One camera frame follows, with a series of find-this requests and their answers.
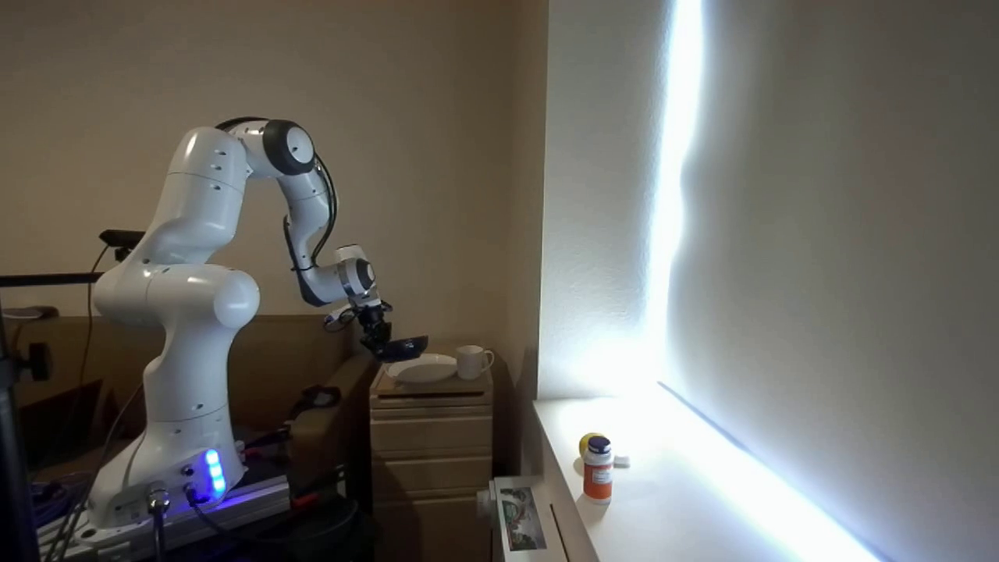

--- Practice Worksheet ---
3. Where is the white windowsill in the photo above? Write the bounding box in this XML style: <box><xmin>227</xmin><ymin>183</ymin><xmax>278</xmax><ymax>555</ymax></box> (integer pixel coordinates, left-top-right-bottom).
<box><xmin>534</xmin><ymin>376</ymin><xmax>888</xmax><ymax>562</ymax></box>

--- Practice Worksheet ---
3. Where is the white window blind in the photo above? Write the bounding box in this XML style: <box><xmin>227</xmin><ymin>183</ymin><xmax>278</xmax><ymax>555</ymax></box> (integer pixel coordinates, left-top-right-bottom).
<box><xmin>650</xmin><ymin>0</ymin><xmax>999</xmax><ymax>562</ymax></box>

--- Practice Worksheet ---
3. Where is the black stand with pole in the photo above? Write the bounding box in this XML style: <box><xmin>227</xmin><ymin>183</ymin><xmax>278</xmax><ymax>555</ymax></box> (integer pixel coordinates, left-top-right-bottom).
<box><xmin>0</xmin><ymin>267</ymin><xmax>124</xmax><ymax>562</ymax></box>

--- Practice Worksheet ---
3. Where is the white mug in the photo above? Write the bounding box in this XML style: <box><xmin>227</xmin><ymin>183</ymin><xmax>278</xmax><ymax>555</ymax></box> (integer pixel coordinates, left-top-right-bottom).
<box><xmin>454</xmin><ymin>339</ymin><xmax>500</xmax><ymax>385</ymax></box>

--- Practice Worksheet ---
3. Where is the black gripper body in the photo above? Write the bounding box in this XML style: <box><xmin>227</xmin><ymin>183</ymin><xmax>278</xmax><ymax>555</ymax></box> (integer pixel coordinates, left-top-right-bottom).
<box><xmin>350</xmin><ymin>296</ymin><xmax>398</xmax><ymax>344</ymax></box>

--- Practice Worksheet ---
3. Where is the aluminium mounting rail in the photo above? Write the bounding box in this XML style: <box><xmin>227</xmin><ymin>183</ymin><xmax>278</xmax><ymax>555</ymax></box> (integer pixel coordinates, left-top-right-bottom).
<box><xmin>38</xmin><ymin>470</ymin><xmax>296</xmax><ymax>562</ymax></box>

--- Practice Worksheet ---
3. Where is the light wooden nightstand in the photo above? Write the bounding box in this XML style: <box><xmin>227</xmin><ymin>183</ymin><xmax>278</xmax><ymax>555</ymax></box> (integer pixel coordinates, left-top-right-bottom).
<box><xmin>367</xmin><ymin>346</ymin><xmax>498</xmax><ymax>562</ymax></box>

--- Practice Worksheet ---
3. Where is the orange bottle with white cap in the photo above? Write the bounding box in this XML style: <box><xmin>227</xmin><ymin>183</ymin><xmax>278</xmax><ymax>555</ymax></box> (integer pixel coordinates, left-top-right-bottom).
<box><xmin>582</xmin><ymin>442</ymin><xmax>617</xmax><ymax>501</ymax></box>

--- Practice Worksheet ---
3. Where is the black camera on stand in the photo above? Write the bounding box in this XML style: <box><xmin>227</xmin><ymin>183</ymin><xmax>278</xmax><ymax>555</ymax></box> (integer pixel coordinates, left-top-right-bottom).
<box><xmin>96</xmin><ymin>223</ymin><xmax>150</xmax><ymax>265</ymax></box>

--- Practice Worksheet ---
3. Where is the white round plate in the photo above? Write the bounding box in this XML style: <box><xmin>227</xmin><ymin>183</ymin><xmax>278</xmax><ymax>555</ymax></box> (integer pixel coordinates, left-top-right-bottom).
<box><xmin>389</xmin><ymin>352</ymin><xmax>462</xmax><ymax>391</ymax></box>

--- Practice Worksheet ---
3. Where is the black robot table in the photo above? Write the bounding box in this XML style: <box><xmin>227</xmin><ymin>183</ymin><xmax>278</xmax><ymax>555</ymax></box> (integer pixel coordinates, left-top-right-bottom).
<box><xmin>27</xmin><ymin>488</ymin><xmax>369</xmax><ymax>562</ymax></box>

